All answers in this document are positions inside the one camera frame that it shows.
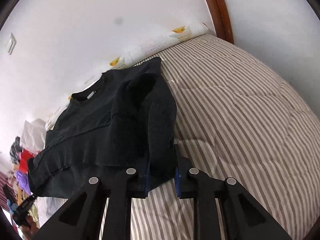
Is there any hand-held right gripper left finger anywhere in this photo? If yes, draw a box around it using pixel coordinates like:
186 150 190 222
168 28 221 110
31 162 151 240

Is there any person's left hand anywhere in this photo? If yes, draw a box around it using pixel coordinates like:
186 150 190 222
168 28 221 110
20 216 39 235

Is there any brown wooden door frame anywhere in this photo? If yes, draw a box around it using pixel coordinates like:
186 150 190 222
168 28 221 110
197 0 234 44

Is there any black sweatshirt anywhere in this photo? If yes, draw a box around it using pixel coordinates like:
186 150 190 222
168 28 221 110
27 56 178 198

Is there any white wall switch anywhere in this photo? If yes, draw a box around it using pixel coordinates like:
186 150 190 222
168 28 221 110
7 33 17 55

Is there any white plastic bag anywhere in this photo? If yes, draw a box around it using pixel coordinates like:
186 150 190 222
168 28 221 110
20 119 52 153

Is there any plaid cloth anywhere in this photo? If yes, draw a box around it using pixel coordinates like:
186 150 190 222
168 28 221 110
9 136 23 164

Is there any red shopping bag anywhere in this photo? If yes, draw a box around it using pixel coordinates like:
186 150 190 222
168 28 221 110
18 149 38 174

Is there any purple cloth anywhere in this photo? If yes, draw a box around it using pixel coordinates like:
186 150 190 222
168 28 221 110
14 171 32 196

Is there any striped quilt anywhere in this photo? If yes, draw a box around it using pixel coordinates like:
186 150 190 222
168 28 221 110
46 34 320 240

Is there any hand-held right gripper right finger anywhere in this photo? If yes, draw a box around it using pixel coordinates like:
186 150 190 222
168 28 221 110
173 144 293 240

